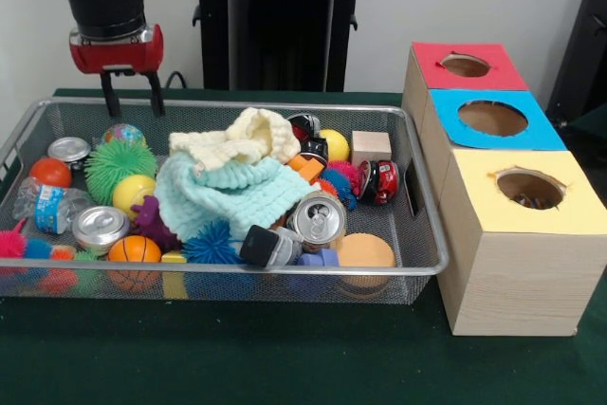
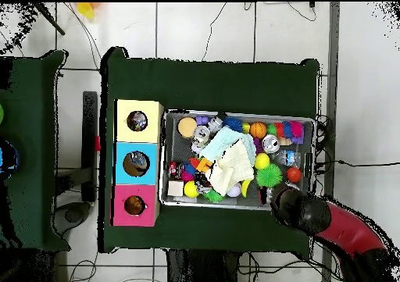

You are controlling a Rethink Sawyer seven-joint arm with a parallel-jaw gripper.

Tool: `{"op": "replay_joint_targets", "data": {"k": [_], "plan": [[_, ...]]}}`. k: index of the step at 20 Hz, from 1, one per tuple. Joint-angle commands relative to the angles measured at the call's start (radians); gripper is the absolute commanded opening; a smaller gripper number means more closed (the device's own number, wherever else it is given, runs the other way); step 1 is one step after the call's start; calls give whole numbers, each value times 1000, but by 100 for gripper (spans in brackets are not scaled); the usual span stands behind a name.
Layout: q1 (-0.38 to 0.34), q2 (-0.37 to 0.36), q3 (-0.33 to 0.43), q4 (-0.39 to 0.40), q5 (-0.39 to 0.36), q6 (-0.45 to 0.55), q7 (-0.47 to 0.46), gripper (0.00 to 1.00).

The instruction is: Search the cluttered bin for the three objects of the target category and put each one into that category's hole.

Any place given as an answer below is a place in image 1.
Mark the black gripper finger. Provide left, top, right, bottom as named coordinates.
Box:
left=141, top=69, right=167, bottom=119
left=100, top=71, right=122, bottom=120

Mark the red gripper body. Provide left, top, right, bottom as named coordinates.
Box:
left=68, top=25, right=165, bottom=76

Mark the cream yellow cloth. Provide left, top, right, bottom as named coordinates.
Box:
left=169, top=107, right=303, bottom=178

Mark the mint green cloth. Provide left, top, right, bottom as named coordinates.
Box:
left=154, top=151, right=314, bottom=243

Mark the multicolour cartoon print cloth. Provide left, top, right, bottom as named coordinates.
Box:
left=512, top=193, right=561, bottom=211

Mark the shallow clear mesh bin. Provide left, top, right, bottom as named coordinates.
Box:
left=0, top=95, right=452, bottom=306

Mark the wooden box with three holes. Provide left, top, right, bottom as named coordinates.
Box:
left=402, top=42, right=607, bottom=338

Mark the large light green spiky ball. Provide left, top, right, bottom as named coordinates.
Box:
left=83, top=139, right=159, bottom=207

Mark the orange red ball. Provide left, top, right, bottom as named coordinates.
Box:
left=28, top=156, right=73, bottom=190

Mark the yellow ball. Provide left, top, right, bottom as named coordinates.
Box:
left=112, top=174, right=157, bottom=218
left=319, top=129, right=350, bottom=162

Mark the orange toy basketball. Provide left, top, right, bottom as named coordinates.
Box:
left=107, top=235, right=163, bottom=290

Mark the pink spiky ball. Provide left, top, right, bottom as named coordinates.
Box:
left=0, top=225, right=29, bottom=260

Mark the silver drinks can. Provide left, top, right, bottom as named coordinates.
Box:
left=287, top=190, right=349, bottom=253

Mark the small wooden cube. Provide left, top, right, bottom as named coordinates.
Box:
left=351, top=131, right=393, bottom=167

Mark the peach orange ball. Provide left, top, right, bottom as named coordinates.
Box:
left=337, top=232, right=397, bottom=273

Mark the black chair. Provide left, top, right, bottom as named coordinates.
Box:
left=548, top=0, right=607, bottom=131

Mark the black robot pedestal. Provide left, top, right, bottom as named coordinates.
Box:
left=183, top=0, right=382, bottom=93

